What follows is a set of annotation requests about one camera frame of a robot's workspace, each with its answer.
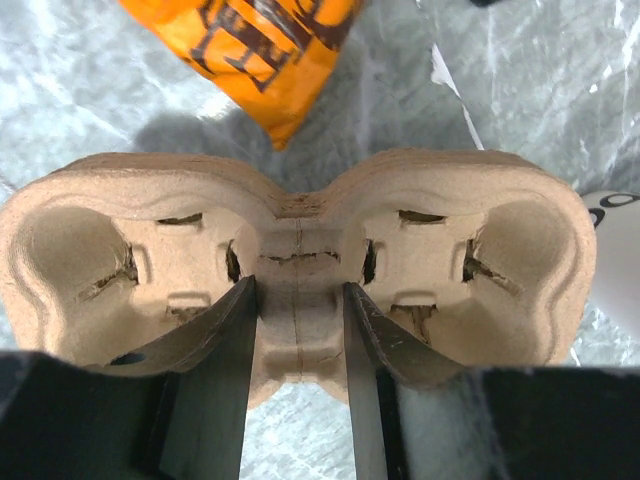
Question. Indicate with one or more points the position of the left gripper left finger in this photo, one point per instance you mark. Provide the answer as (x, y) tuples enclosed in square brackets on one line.
[(59, 421)]

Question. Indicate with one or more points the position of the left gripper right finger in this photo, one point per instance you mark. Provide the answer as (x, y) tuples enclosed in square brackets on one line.
[(416, 414)]

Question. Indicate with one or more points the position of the brown cardboard cup carrier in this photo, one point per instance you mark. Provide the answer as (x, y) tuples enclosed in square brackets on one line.
[(480, 255)]

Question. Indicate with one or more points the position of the white paper coffee cup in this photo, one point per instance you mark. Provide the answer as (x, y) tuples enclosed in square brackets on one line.
[(615, 288)]

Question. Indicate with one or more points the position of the orange kettle chips bag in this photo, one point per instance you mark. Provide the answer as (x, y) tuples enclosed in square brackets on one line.
[(272, 58)]

